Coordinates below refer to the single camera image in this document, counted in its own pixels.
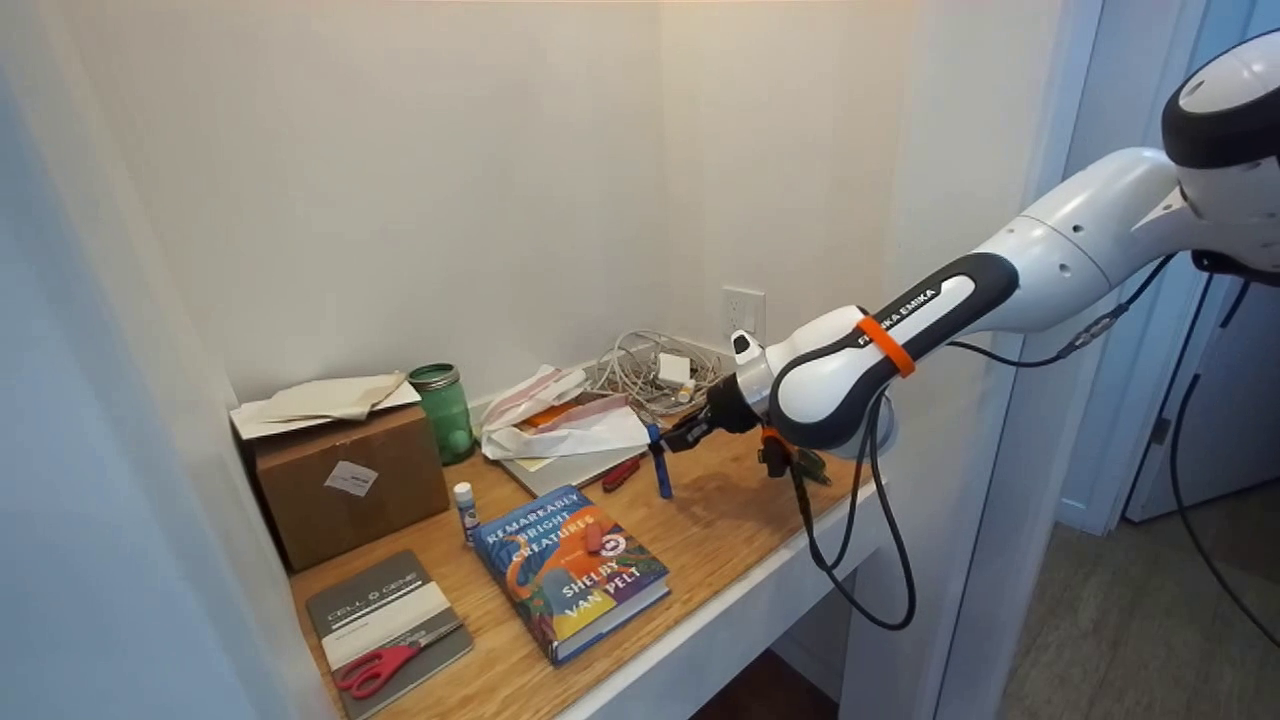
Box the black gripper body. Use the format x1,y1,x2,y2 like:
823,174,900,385
679,377,752,448

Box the blue marker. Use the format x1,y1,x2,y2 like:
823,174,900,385
643,422,679,504

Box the white power adapter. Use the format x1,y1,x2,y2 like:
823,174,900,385
653,349,694,393

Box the white paper pile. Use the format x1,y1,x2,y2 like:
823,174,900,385
472,364,658,501

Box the colourful hardcover book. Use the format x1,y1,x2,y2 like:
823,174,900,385
462,484,675,670

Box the water bottle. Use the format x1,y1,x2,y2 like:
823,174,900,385
447,480,482,554

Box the green cup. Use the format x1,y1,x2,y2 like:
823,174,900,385
402,362,482,468

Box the brown cardboard box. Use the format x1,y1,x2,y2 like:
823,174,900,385
245,405,456,578

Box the grey notebook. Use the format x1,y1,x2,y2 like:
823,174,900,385
301,549,481,720

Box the paper stack on box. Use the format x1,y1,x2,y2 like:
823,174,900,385
223,368,422,445

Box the red scissors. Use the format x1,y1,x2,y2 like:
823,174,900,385
327,638,422,705

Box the red handled tool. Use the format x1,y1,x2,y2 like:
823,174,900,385
594,458,643,498

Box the white wall outlet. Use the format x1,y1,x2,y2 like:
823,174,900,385
717,282,775,358

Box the orange cable strap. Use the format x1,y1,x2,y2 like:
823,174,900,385
851,307,923,381

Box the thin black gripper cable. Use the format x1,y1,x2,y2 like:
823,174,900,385
784,388,923,638

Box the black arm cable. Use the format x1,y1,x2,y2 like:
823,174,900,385
944,250,1280,656

